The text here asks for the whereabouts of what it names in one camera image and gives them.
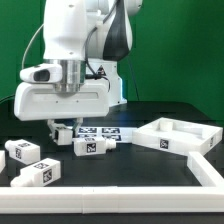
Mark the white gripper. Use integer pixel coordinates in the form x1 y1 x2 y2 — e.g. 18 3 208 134
14 80 109 140

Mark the grey cable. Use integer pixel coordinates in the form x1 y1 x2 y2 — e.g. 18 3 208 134
21 24 44 73

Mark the white square tabletop part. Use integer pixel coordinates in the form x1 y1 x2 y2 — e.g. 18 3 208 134
132 118 223 155

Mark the white paper with tags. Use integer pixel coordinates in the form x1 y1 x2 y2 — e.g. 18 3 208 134
78 126 136 143

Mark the white L-shaped fence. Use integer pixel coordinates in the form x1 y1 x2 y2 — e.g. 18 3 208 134
0 152 224 214

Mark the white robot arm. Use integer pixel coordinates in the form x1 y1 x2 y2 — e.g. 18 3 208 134
14 0 143 145

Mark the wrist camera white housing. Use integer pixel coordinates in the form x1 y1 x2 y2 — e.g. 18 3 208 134
20 63 62 83

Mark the black cable on table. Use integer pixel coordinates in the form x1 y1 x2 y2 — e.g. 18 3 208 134
0 94 16 104

